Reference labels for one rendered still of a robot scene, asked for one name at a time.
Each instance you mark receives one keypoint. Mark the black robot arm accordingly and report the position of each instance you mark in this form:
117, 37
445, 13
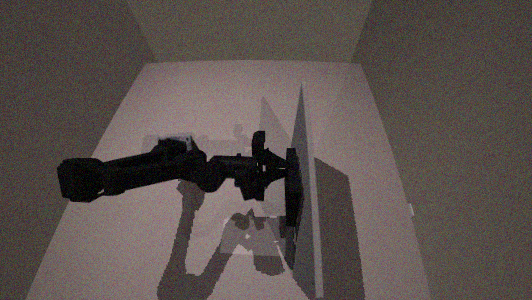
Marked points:
81, 179

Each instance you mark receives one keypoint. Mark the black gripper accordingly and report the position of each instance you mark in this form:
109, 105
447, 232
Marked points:
262, 157

